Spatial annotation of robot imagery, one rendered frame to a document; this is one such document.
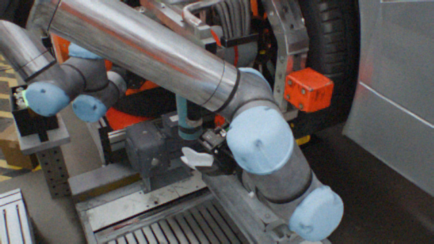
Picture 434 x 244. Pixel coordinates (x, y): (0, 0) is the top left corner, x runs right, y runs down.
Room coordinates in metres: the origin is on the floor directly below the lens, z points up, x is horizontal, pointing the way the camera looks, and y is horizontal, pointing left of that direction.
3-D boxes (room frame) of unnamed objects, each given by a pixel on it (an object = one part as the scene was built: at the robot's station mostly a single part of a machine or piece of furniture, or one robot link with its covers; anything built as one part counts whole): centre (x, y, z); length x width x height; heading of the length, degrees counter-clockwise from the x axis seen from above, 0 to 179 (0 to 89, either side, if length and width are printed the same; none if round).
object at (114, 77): (0.90, 0.28, 0.81); 0.08 x 0.05 x 0.08; 74
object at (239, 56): (1.04, 0.00, 0.85); 0.21 x 0.14 x 0.14; 119
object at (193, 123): (0.81, 0.06, 0.83); 0.04 x 0.04 x 0.16
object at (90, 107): (0.82, 0.30, 0.81); 0.11 x 0.08 x 0.09; 164
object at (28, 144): (1.29, 0.73, 0.44); 0.43 x 0.17 x 0.03; 29
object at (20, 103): (1.26, 0.71, 0.51); 0.20 x 0.14 x 0.13; 26
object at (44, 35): (2.35, 1.11, 0.30); 0.09 x 0.05 x 0.50; 29
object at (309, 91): (0.80, -0.22, 0.85); 0.09 x 0.08 x 0.07; 29
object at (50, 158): (1.32, 0.75, 0.21); 0.10 x 0.10 x 0.42; 29
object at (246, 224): (1.16, -0.21, 0.13); 0.50 x 0.36 x 0.10; 29
